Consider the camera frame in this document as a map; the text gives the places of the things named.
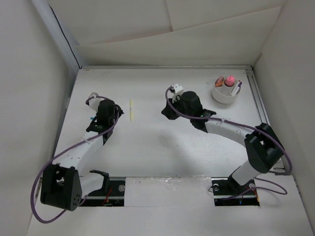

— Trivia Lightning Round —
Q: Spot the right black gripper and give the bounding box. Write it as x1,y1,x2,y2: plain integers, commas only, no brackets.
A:
161,95,193,120

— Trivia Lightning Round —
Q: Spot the pink capped glue bottle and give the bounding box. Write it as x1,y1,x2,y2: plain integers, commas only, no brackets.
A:
224,76,235,87

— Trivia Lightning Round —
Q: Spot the purple capped white pen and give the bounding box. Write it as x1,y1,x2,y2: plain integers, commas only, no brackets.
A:
231,80,242,96

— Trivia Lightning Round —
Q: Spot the red capped white pen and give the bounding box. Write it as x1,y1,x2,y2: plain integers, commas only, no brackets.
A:
231,85,240,96

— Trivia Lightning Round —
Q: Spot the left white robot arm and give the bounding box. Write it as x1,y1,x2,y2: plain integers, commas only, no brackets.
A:
40,99,123,211

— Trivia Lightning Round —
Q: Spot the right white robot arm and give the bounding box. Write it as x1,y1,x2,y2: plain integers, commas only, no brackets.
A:
161,87,287,199

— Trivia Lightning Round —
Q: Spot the yellow highlighter pen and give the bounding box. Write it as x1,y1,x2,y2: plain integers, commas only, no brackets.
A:
129,98,133,122

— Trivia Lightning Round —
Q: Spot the white round divided container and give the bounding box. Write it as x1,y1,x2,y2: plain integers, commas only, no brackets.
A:
211,79,241,104

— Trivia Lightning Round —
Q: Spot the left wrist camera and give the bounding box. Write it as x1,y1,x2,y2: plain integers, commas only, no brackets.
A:
85,92,101,112

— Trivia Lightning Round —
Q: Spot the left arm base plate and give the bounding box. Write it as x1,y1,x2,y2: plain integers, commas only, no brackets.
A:
81,177,126,207

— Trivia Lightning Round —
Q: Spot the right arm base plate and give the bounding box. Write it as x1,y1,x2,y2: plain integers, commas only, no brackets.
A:
208,177,260,207

